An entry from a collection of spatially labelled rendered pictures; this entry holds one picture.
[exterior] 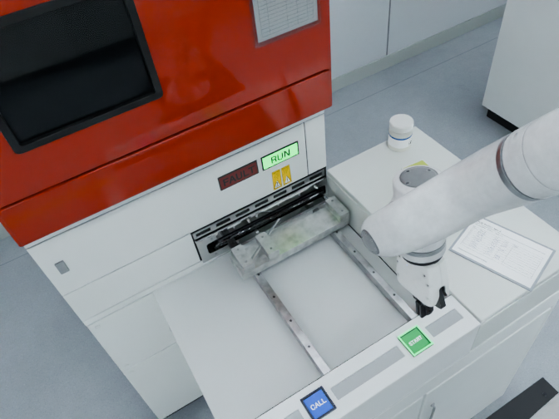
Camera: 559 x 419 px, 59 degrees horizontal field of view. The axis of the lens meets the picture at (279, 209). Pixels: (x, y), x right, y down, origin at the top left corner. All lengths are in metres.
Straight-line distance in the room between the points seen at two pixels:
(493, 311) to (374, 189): 0.47
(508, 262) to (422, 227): 0.63
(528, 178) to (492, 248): 0.75
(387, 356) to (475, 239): 0.40
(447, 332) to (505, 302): 0.16
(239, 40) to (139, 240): 0.58
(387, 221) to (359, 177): 0.74
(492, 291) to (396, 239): 0.56
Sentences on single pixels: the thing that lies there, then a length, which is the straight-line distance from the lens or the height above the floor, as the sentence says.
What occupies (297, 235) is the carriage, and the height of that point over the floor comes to 0.88.
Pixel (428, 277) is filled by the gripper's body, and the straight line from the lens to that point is 0.92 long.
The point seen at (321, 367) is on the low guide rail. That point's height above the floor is 0.85.
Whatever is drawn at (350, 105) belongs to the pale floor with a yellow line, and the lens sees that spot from 3.39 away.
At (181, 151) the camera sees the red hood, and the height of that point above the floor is 1.29.
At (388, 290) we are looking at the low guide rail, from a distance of 1.38.
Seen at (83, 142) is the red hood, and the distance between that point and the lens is 1.06.
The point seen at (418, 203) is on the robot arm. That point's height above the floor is 1.47.
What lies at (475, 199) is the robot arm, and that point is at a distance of 0.70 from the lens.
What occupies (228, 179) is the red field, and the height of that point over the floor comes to 1.10.
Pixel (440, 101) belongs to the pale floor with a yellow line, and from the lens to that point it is 3.46.
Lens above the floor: 2.00
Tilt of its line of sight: 47 degrees down
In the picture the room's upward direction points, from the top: 9 degrees counter-clockwise
